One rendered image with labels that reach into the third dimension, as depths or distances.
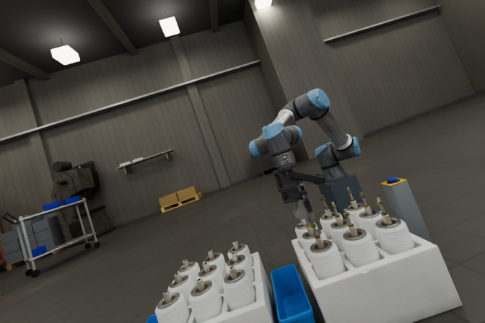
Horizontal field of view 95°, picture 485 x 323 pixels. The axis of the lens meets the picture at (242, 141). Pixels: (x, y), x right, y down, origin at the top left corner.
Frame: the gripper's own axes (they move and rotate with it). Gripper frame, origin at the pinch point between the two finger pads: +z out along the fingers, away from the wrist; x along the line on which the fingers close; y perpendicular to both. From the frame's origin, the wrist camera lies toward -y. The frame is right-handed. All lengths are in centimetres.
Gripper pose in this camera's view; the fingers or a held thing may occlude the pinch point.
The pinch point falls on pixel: (312, 219)
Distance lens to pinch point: 83.3
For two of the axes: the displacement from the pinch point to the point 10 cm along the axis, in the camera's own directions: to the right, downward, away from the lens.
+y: -9.4, 3.4, 0.6
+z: 3.4, 9.4, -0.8
